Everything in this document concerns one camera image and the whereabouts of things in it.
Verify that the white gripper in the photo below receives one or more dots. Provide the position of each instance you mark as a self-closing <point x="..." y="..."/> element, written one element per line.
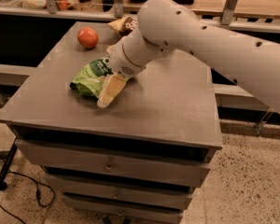
<point x="118" y="61"/>

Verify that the green rice chip bag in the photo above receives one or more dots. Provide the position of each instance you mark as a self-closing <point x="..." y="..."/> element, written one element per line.
<point x="89" y="80"/>

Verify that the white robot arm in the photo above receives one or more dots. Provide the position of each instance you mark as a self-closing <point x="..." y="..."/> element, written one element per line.
<point x="163" y="25"/>

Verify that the brown yellow chip bag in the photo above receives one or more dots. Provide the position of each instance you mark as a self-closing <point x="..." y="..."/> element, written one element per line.
<point x="124" y="25"/>

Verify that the red orange tomato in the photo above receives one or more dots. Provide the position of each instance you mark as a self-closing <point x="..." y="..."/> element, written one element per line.
<point x="87" y="37"/>

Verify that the grey drawer cabinet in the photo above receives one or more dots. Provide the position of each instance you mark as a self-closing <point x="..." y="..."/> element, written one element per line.
<point x="169" y="110"/>

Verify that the top grey drawer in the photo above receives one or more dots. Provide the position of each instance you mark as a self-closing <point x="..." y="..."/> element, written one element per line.
<point x="110" y="162"/>

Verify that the grey drawer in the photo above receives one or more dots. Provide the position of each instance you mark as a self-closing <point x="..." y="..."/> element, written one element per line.
<point x="123" y="209"/>
<point x="110" y="162"/>
<point x="119" y="192"/>

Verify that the middle grey drawer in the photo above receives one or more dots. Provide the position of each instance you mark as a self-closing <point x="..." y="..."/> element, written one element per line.
<point x="119" y="192"/>

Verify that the bottom grey drawer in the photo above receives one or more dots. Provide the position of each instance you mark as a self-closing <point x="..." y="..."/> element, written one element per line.
<point x="123" y="209"/>

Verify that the black stand leg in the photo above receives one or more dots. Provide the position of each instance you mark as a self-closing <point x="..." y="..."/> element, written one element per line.
<point x="7" y="158"/>

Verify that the metal bracket middle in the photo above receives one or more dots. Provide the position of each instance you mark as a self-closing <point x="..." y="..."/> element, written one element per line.
<point x="118" y="8"/>

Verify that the metal bracket right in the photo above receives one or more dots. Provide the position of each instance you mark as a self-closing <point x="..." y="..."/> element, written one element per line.
<point x="228" y="12"/>

